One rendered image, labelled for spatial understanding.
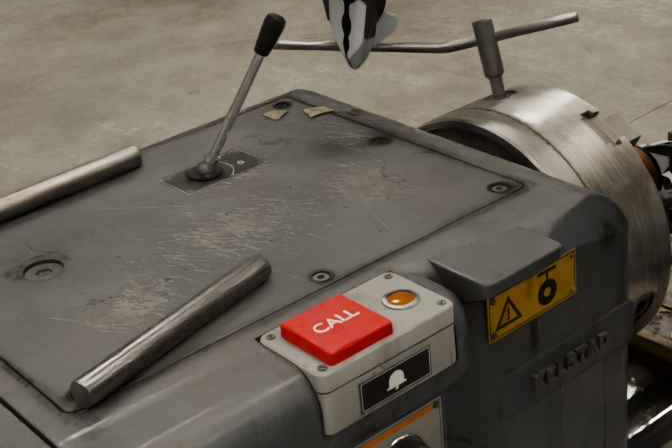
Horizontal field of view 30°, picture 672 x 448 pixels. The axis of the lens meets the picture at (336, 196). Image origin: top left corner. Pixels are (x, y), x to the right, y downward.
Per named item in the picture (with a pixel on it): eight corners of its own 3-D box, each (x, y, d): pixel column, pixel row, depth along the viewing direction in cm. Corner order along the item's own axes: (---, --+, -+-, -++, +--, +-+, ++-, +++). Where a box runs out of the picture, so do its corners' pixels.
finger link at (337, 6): (385, 56, 141) (388, -22, 136) (346, 71, 137) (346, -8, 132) (367, 46, 143) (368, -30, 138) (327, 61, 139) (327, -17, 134)
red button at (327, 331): (332, 377, 88) (330, 353, 87) (280, 346, 93) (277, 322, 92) (395, 342, 92) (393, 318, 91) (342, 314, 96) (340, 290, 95)
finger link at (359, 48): (404, 65, 139) (407, -13, 134) (364, 81, 135) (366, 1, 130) (385, 55, 141) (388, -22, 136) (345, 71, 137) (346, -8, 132)
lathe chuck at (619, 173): (646, 396, 129) (581, 104, 122) (443, 354, 154) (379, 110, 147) (698, 360, 134) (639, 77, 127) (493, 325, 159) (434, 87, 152)
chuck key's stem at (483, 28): (515, 116, 138) (491, 15, 136) (515, 121, 136) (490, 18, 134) (496, 121, 139) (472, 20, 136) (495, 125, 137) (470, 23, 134)
